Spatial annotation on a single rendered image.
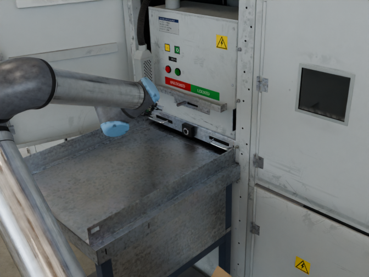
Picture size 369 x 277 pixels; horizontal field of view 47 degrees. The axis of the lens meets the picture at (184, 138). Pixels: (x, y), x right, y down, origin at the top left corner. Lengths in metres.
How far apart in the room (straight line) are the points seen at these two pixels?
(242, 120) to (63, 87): 0.78
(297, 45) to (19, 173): 0.88
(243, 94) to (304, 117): 0.26
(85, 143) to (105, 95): 0.73
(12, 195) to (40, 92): 0.22
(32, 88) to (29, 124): 1.06
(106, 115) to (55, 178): 0.39
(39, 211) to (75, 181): 0.76
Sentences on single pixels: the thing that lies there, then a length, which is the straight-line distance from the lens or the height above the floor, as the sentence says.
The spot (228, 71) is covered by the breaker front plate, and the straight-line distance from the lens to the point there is 1.66.
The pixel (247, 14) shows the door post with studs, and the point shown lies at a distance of 1.50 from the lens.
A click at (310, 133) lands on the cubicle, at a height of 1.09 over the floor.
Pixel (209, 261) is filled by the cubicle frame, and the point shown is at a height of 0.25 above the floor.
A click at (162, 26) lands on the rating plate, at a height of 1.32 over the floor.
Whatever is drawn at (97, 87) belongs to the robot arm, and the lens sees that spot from 1.15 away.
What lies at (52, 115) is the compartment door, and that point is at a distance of 2.02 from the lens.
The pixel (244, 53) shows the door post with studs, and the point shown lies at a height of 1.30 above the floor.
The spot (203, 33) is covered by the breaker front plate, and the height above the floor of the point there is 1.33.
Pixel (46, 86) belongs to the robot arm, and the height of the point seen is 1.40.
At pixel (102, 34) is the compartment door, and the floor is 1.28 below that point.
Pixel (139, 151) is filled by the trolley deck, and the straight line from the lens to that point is 1.83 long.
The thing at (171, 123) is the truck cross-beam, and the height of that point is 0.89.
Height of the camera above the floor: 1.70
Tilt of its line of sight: 27 degrees down
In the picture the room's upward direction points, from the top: 2 degrees counter-clockwise
